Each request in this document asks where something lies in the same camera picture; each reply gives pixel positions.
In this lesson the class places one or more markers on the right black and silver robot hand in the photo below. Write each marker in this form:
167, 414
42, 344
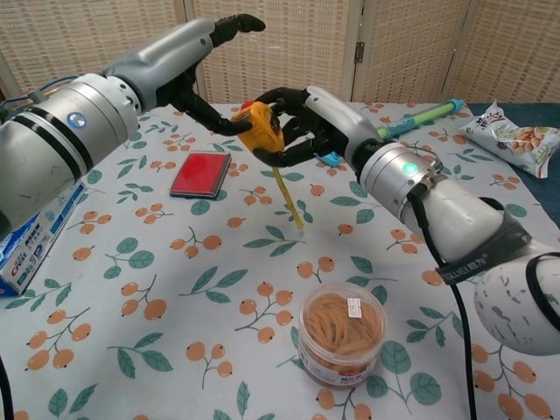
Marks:
337, 122

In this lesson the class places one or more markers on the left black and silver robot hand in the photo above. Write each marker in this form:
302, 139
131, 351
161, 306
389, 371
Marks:
166, 61

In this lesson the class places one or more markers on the yellow tape measure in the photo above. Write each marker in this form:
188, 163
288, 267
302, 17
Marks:
258, 127

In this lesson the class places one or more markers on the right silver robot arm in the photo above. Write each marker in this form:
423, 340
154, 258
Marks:
464, 219

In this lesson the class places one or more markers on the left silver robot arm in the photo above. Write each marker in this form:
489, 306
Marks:
57, 140

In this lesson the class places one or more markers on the metal screen hinge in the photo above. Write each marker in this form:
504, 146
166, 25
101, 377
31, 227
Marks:
359, 50

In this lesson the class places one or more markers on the green and blue toy pump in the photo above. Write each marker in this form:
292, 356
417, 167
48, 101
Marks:
420, 118

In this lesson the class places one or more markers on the woven folding screen panel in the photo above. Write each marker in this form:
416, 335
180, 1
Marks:
407, 48
284, 48
512, 48
87, 30

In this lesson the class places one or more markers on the red flat box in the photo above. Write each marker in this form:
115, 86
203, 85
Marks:
199, 175

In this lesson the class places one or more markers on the snack bag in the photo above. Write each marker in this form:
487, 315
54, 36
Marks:
516, 140

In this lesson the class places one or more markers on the clear jar of rubber bands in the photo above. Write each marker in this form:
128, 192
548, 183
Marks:
341, 332

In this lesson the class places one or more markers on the floral tablecloth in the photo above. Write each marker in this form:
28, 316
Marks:
175, 284

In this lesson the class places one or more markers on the blue toothpaste box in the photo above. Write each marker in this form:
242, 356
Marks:
30, 249

